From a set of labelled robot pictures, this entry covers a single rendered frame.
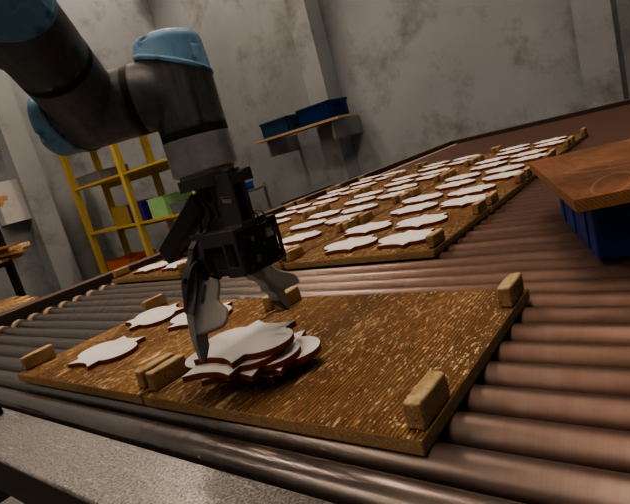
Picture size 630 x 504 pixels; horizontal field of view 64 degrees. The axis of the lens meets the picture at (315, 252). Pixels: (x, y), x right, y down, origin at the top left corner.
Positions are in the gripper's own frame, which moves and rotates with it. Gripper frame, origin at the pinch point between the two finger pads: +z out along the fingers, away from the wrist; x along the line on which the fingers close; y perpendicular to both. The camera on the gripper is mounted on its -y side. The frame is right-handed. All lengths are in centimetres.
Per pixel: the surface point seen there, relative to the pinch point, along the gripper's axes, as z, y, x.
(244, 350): 0.5, 2.6, -3.0
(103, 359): 4.7, -35.6, -1.5
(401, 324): 5.6, 12.5, 15.6
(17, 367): 8, -72, -3
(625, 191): -5, 38, 34
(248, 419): 6.4, 5.3, -7.4
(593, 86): -8, -38, 500
